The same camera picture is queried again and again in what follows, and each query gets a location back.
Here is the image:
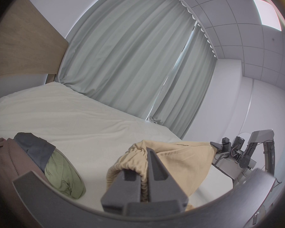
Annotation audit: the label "green garment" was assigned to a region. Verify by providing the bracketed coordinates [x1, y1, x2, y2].
[44, 150, 86, 200]

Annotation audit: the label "brown garment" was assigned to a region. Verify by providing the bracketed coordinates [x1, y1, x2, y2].
[0, 137, 47, 199]

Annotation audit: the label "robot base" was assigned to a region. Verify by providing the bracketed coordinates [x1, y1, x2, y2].
[212, 158, 257, 187]

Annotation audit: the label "ceiling light panel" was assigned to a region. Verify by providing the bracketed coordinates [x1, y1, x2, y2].
[252, 0, 282, 32]

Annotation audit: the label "bed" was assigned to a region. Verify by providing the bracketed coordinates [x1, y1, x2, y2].
[0, 0, 237, 211]

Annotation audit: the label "grey-green curtain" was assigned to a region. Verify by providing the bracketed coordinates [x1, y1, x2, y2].
[150, 24, 217, 140]
[57, 0, 196, 121]

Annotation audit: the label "tan shorts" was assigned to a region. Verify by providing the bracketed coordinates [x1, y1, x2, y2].
[106, 140, 217, 211]

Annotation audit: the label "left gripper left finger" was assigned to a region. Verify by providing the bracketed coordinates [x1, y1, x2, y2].
[100, 169, 143, 215]

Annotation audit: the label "black garment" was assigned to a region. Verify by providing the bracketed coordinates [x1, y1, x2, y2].
[14, 132, 56, 173]

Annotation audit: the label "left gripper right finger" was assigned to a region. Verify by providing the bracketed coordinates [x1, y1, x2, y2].
[146, 147, 189, 211]

